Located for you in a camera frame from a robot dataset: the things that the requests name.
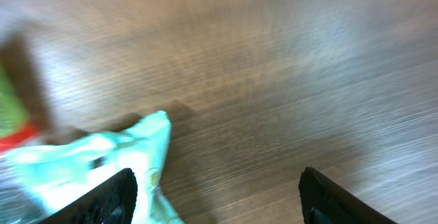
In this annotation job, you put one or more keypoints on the green snack bag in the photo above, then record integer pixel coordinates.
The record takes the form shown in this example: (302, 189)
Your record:
(17, 128)

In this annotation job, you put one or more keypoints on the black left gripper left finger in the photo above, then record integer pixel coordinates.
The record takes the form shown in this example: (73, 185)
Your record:
(112, 202)

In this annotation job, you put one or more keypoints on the light teal tissue packet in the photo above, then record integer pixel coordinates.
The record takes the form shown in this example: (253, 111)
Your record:
(38, 181)

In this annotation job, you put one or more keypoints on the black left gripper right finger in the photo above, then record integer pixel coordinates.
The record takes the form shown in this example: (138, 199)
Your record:
(325, 202)

